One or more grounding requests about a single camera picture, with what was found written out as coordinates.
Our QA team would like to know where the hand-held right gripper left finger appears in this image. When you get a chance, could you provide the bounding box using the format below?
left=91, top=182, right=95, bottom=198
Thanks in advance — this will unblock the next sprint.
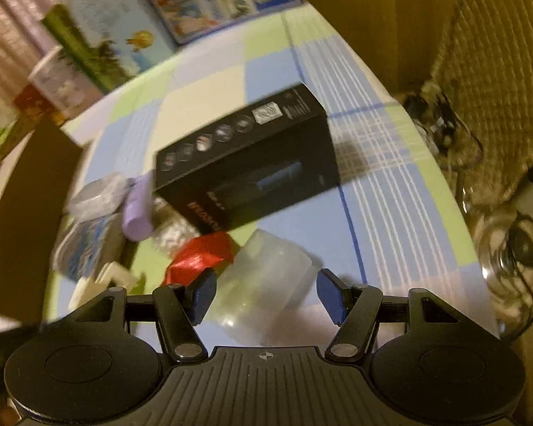
left=66, top=268, right=217, bottom=362

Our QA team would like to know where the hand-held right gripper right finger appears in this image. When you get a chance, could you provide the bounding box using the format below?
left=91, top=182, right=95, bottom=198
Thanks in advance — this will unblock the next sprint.
left=316, top=268, right=465, bottom=362

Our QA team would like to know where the red foil packet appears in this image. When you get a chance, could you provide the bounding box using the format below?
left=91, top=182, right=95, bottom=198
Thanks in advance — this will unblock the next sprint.
left=162, top=233, right=236, bottom=287

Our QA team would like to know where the translucent plastic container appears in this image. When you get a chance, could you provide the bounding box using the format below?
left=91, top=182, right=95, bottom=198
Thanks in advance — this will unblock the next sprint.
left=204, top=228, right=321, bottom=347

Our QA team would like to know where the black product box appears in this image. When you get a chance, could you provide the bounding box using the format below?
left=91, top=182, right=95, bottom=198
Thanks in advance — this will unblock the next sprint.
left=155, top=82, right=342, bottom=236

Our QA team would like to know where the large brown storage box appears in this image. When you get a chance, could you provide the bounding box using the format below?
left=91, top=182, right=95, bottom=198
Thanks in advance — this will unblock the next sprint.
left=0, top=118, right=94, bottom=322

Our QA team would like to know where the purple soft tube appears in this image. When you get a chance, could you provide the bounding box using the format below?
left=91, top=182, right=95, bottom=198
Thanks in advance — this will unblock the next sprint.
left=122, top=173, right=154, bottom=240

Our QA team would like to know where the checked bed sheet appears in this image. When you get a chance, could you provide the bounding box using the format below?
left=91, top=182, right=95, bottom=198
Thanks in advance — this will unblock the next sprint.
left=40, top=2, right=502, bottom=347

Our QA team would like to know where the clear glass jar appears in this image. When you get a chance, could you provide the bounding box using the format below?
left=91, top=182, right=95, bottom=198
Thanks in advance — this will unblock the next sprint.
left=464, top=204, right=533, bottom=333

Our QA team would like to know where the white humidifier box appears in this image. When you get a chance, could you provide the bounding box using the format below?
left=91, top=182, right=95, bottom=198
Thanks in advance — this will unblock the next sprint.
left=27, top=47, right=103, bottom=114

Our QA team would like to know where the red patterned box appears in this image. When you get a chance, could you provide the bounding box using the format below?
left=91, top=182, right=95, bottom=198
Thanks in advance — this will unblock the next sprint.
left=11, top=84, right=69, bottom=127

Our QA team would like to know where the green landscape picture box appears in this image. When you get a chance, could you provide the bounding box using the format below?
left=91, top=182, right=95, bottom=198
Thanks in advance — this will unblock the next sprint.
left=42, top=0, right=176, bottom=94

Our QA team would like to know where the woven straw mat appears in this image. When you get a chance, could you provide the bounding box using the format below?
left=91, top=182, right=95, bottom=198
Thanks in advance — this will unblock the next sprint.
left=429, top=0, right=533, bottom=205

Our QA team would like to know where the cartoon picture board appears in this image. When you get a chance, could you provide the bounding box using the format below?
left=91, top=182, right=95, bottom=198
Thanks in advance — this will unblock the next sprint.
left=131, top=0, right=247, bottom=45

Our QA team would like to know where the pinkish curtain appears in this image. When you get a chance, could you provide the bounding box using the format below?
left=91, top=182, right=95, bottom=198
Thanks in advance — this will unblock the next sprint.
left=0, top=0, right=98, bottom=111

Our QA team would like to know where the tangle of dark cables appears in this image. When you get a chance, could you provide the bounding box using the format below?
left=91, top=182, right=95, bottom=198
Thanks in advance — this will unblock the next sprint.
left=400, top=82, right=485, bottom=160

